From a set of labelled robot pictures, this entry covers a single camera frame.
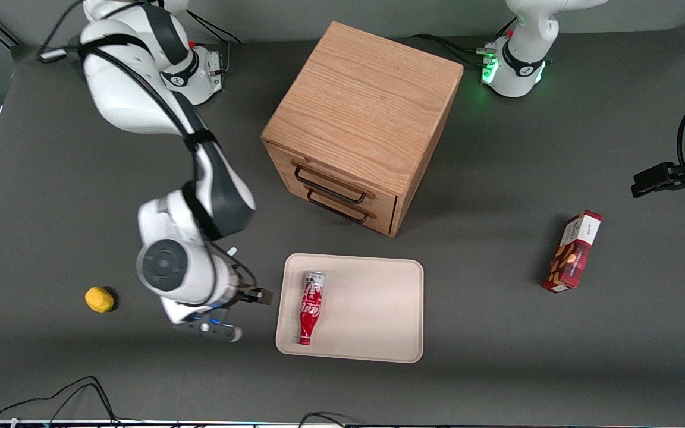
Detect red coke bottle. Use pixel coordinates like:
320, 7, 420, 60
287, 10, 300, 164
297, 270, 326, 347

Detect beige rectangular tray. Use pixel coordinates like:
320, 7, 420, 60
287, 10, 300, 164
275, 253, 425, 364

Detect red cookie box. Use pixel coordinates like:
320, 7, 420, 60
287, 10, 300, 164
542, 209, 604, 294

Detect yellow lemon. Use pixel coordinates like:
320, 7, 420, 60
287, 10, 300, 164
84, 287, 116, 314

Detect wooden two-drawer cabinet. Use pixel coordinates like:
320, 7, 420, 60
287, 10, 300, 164
260, 21, 464, 238

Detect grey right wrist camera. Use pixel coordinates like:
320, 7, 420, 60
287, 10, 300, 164
178, 317, 244, 344

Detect black metal drawer handle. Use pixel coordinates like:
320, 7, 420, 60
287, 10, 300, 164
294, 165, 367, 205
306, 188, 372, 225

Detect short black table-edge cable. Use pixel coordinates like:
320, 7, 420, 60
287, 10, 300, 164
297, 411, 352, 428

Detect long black table-edge cable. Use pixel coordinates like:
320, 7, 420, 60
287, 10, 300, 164
0, 375, 122, 426

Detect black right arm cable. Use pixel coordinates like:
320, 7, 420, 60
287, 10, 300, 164
38, 0, 260, 293

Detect black left base cable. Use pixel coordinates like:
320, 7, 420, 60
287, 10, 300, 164
408, 33, 493, 67

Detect black base cable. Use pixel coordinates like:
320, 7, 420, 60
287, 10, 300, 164
408, 33, 493, 67
188, 8, 244, 47

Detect black right base cable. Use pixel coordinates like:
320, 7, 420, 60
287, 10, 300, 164
188, 8, 244, 47

